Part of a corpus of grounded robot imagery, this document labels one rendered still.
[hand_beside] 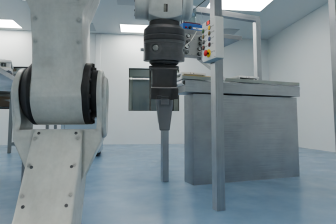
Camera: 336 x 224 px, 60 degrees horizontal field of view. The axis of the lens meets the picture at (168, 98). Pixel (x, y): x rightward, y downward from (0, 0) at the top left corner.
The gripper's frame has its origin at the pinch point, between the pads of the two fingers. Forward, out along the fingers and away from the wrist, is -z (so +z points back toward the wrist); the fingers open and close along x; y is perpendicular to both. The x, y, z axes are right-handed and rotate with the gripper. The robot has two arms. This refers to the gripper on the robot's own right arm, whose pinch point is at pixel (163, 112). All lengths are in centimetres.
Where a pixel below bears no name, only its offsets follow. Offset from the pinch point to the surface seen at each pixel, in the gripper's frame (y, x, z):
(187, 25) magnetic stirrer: -30, 199, 59
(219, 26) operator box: -39, 114, 42
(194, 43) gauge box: -36, 194, 42
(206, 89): -48, 196, 2
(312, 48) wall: -340, 538, 86
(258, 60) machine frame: -116, 252, 34
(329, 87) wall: -343, 478, 4
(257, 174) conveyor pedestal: -101, 206, -79
